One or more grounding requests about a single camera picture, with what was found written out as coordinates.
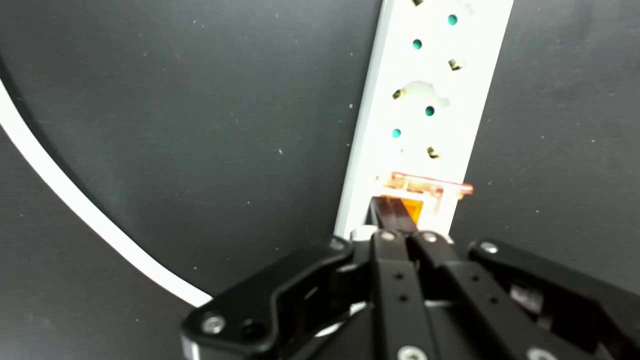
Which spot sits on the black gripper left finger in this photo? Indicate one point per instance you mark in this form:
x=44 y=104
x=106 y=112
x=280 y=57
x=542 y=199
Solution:
x=402 y=328

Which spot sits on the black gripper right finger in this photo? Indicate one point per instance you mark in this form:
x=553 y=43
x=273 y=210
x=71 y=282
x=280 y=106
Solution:
x=476 y=316

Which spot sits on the white power strip adapter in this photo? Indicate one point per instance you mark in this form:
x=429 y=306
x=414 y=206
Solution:
x=426 y=85

